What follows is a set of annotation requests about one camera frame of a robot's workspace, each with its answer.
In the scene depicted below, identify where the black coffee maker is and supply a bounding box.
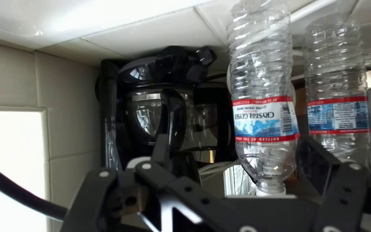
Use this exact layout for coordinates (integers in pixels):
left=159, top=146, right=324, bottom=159
left=94, top=44, right=239, bottom=184

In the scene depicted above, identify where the clear plastic water bottle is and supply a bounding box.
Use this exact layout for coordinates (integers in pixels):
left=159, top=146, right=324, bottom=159
left=302, top=15, right=371, bottom=171
left=225, top=0, right=301, bottom=199

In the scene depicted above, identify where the thick black corrugated cable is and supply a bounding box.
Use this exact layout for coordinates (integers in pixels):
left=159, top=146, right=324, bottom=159
left=0, top=151, right=69, bottom=224

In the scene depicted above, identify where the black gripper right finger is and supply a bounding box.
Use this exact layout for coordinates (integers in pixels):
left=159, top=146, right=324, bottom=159
left=295, top=136, right=371, bottom=232

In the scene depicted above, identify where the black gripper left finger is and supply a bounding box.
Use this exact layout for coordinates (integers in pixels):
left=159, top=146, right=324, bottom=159
left=59, top=162, right=206, bottom=232

